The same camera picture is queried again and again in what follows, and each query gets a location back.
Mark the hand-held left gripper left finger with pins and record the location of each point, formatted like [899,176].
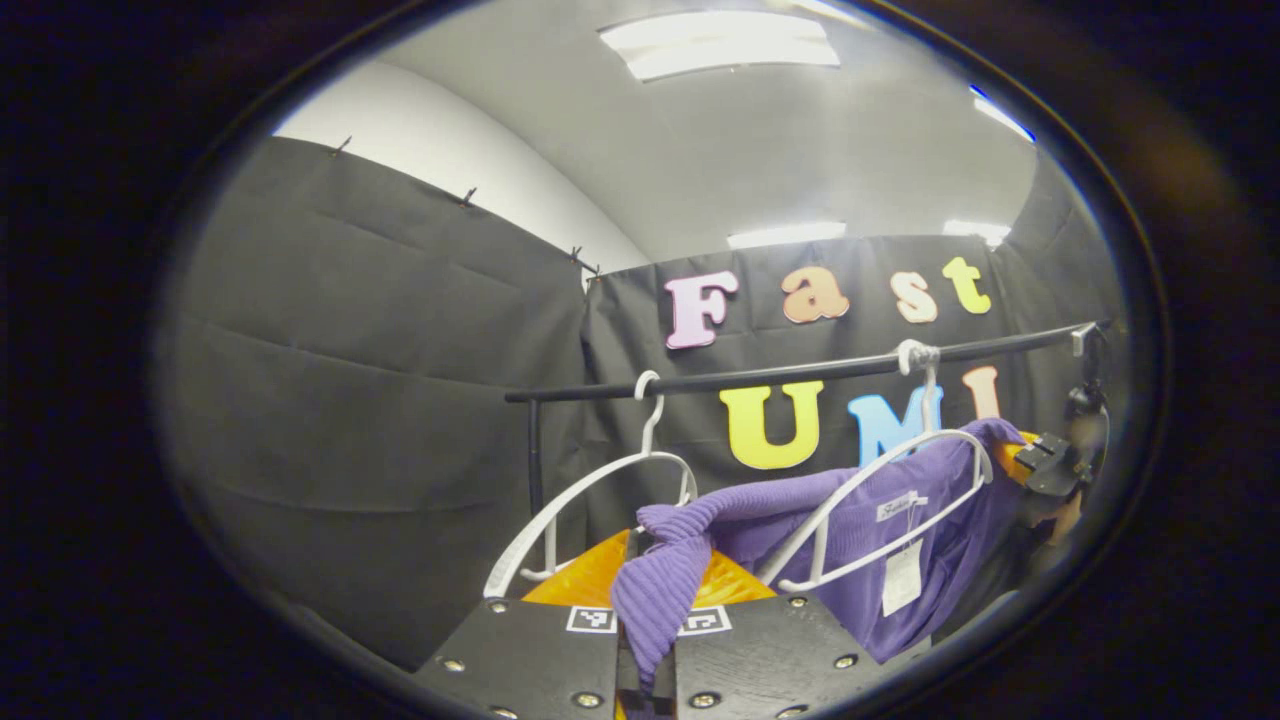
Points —
[530,660]

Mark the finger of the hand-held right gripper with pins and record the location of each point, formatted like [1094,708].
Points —
[1045,462]

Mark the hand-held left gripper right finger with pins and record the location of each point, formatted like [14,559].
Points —
[760,660]

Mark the white plastic hanger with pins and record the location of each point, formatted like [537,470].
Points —
[930,405]
[650,430]

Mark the black metal clothes rack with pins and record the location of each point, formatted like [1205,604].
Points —
[780,374]

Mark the small ceiling light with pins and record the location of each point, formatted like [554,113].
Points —
[975,231]
[1003,115]

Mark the black backdrop cloth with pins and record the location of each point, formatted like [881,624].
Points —
[350,400]

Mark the long ceiling light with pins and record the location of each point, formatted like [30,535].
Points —
[785,235]

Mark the large ceiling light panel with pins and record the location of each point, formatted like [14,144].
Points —
[720,45]

